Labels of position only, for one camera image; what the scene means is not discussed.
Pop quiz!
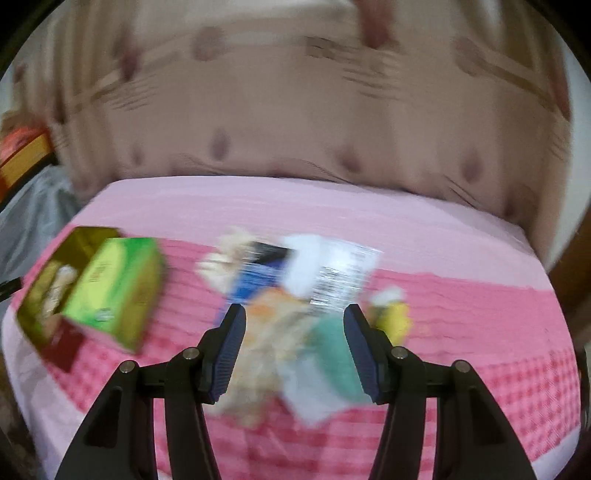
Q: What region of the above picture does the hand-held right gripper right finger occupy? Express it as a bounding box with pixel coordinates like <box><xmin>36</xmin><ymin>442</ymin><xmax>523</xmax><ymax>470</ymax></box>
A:
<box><xmin>343</xmin><ymin>303</ymin><xmax>539</xmax><ymax>480</ymax></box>

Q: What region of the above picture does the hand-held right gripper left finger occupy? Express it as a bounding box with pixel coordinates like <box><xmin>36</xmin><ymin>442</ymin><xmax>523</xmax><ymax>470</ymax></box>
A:
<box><xmin>55</xmin><ymin>303</ymin><xmax>247</xmax><ymax>480</ymax></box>

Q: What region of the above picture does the green soft cloth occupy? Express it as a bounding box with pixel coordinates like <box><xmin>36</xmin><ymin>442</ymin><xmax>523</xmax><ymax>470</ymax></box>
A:
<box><xmin>308</xmin><ymin>318</ymin><xmax>367</xmax><ymax>403</ymax></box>

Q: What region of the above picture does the white plastic packet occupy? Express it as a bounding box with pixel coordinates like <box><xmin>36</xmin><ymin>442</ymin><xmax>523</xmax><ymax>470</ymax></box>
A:
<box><xmin>309</xmin><ymin>242</ymin><xmax>384</xmax><ymax>319</ymax></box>

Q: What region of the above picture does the yellow soft toy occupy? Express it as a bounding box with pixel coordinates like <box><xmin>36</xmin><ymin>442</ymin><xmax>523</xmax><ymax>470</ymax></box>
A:
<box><xmin>368</xmin><ymin>285</ymin><xmax>413</xmax><ymax>348</ymax></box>

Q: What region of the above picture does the pale white fabric piece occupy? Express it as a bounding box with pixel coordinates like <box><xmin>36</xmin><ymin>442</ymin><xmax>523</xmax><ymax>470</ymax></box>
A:
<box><xmin>281</xmin><ymin>355</ymin><xmax>352</xmax><ymax>426</ymax></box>

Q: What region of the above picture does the dark blue foil packet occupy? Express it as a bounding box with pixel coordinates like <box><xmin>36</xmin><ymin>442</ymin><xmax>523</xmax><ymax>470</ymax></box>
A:
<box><xmin>228</xmin><ymin>240</ymin><xmax>298</xmax><ymax>306</ymax></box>

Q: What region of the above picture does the cream fabric scrunchie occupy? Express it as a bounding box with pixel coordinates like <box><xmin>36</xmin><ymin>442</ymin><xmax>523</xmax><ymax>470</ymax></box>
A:
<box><xmin>196</xmin><ymin>227</ymin><xmax>259</xmax><ymax>295</ymax></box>

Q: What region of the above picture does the pink checkered blanket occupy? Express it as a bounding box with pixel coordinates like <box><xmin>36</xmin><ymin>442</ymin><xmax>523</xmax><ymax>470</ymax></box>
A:
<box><xmin>0</xmin><ymin>177</ymin><xmax>583</xmax><ymax>480</ymax></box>

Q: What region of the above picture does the white knitted cloth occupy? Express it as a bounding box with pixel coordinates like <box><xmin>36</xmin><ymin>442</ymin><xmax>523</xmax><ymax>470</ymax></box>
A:
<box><xmin>281</xmin><ymin>233</ymin><xmax>334</xmax><ymax>297</ymax></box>

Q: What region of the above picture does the green tissue pack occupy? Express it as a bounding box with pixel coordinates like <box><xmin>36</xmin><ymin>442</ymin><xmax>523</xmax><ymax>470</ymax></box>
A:
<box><xmin>62</xmin><ymin>236</ymin><xmax>167</xmax><ymax>354</ymax></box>

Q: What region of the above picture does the olive cardboard box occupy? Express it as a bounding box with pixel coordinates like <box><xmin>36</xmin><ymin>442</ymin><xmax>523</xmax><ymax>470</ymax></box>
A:
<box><xmin>16</xmin><ymin>226</ymin><xmax>126</xmax><ymax>374</ymax></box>

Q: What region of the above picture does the beige leaf print curtain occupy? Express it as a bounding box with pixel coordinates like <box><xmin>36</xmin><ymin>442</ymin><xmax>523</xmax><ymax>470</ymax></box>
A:
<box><xmin>13</xmin><ymin>0</ymin><xmax>574</xmax><ymax>274</ymax></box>

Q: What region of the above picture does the grey plastic bag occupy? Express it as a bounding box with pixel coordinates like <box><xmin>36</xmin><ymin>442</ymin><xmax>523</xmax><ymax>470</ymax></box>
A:
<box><xmin>0</xmin><ymin>165</ymin><xmax>82</xmax><ymax>297</ymax></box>

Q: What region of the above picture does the orange box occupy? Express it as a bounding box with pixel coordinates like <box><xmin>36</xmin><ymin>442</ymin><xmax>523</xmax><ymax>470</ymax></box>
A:
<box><xmin>0</xmin><ymin>126</ymin><xmax>55</xmax><ymax>191</ymax></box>

